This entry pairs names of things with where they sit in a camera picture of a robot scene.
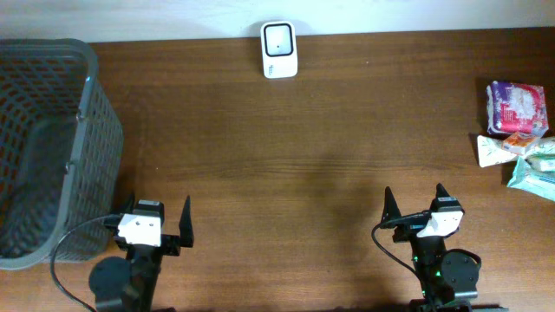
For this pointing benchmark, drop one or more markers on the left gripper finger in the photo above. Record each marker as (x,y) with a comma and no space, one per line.
(127,205)
(186,226)

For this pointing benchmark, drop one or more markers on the red purple pad package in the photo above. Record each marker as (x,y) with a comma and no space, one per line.
(516,108)

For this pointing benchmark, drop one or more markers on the teal Kleenex tissue pack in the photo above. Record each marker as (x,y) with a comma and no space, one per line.
(542,162)

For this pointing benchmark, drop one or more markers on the mint green wipes pouch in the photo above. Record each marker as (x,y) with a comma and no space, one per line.
(528,179)

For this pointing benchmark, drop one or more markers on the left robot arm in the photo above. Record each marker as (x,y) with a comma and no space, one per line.
(128,283)

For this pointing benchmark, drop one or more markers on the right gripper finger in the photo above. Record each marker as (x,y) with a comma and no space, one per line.
(390,210)
(441,192)

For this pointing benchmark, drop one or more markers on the white leaf-print tube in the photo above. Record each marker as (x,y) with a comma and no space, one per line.
(491,153)

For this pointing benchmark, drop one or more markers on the orange Kleenex tissue pack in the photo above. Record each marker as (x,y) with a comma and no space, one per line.
(520,143)

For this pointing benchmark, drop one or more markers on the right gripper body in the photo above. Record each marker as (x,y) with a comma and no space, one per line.
(421,246)

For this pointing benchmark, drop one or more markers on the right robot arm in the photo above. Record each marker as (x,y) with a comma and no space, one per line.
(448,278)

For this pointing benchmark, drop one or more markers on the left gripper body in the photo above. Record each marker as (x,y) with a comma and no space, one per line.
(149,253)

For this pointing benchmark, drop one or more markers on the white barcode scanner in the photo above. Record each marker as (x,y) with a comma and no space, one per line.
(279,49)

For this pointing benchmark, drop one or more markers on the grey plastic mesh basket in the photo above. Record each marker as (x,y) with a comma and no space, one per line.
(61,146)

